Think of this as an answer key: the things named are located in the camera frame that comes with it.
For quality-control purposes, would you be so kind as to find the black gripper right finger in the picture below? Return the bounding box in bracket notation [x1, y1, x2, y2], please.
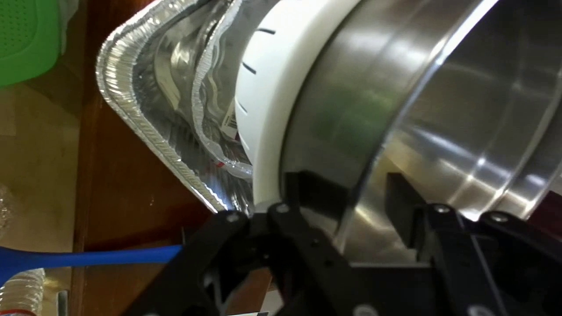
[384, 170, 562, 316]

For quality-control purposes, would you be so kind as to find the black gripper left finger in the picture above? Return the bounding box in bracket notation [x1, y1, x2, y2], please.
[122, 170, 379, 316]

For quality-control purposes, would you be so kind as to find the silver metal bowl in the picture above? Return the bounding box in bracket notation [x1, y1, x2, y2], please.
[279, 0, 562, 267]

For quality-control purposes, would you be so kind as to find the aluminium foil tray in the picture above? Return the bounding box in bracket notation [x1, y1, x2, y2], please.
[92, 0, 277, 216]

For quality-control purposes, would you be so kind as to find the clear water bottle white cap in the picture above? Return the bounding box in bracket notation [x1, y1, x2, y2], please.
[0, 267, 47, 316]

